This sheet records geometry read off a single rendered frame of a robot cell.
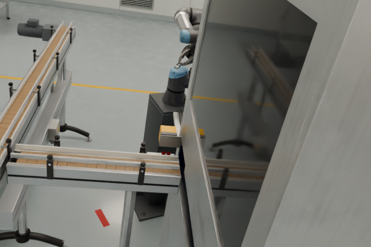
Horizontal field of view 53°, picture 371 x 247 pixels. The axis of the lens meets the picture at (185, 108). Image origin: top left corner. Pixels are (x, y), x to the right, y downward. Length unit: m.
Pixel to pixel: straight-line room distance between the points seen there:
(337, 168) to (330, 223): 0.12
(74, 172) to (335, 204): 1.11
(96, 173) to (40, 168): 0.22
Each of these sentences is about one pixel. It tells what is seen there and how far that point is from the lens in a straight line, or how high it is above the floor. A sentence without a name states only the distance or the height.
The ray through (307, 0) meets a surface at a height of 1.82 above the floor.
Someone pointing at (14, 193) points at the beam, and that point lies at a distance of 2.05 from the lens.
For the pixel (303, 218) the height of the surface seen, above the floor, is 1.50.
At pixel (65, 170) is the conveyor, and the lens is 1.56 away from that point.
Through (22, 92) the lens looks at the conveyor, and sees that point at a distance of 2.10.
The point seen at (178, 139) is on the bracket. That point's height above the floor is 1.01.
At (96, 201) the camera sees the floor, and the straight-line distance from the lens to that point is 2.76.
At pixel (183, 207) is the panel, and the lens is 1.51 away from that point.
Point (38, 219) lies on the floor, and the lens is 2.67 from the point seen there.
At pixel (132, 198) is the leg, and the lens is 1.68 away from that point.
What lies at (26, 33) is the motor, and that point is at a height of 0.87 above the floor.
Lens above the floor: 1.92
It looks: 29 degrees down
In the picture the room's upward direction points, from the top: 11 degrees clockwise
